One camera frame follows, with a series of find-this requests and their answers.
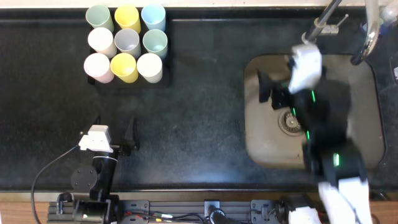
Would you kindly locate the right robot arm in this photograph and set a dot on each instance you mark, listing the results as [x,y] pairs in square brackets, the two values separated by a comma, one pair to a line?
[329,130]

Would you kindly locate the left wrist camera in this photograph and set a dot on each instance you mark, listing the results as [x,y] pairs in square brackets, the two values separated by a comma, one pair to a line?
[96,138]

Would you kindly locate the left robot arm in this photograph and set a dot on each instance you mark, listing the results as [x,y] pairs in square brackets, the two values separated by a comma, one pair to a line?
[104,174]

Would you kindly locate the blue cup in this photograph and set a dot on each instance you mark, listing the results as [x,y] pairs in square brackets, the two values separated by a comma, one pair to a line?
[153,15]

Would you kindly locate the green cup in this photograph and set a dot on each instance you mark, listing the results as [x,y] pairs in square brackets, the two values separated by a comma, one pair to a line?
[155,42]
[98,15]

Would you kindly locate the pink cup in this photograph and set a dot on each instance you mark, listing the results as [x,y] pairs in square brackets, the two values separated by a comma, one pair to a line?
[97,65]

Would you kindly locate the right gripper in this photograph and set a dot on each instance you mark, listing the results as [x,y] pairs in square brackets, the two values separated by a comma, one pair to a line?
[281,95]

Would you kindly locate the blue soap bottle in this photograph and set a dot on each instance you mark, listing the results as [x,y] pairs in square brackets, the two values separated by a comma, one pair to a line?
[389,14]

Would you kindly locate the black tray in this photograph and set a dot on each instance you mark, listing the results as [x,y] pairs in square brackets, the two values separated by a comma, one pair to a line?
[166,74]

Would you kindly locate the grey cup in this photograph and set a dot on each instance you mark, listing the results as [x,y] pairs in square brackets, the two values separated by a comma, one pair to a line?
[126,40]

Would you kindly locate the white cup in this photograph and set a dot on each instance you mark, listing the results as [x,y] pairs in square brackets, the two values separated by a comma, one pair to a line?
[100,40]
[149,66]

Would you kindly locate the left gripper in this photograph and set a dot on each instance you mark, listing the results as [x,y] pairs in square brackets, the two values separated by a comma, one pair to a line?
[121,150]

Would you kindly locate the yellow cup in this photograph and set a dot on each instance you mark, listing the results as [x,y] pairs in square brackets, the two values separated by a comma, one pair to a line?
[126,15]
[123,64]

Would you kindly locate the steel sink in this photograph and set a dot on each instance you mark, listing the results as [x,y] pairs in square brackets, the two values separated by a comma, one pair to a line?
[267,140]

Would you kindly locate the mounting rail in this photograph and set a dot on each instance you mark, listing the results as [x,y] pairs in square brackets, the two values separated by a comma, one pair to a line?
[180,207]

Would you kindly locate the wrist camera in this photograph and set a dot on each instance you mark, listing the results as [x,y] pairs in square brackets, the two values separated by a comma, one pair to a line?
[96,138]
[306,68]

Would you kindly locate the steel tap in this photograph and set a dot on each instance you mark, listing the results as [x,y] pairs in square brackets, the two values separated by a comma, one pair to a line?
[325,14]

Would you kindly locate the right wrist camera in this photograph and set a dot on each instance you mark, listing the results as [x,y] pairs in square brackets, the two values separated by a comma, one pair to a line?
[306,68]

